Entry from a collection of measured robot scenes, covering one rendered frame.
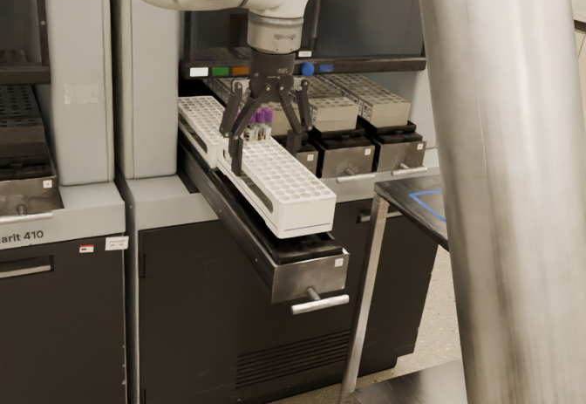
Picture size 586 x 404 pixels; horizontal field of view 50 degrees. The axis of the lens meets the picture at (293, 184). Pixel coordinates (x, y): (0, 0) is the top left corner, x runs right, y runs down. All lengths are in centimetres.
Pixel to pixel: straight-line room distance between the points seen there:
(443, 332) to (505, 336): 183
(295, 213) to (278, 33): 29
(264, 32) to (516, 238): 68
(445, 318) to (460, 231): 191
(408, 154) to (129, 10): 73
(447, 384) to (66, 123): 107
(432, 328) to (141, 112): 137
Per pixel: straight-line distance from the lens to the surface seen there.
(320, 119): 147
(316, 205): 99
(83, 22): 126
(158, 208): 132
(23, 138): 129
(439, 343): 223
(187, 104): 146
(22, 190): 125
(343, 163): 146
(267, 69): 104
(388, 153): 152
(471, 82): 43
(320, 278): 103
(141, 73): 130
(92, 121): 131
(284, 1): 100
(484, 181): 43
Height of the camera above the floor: 134
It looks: 25 degrees down
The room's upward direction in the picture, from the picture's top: 6 degrees clockwise
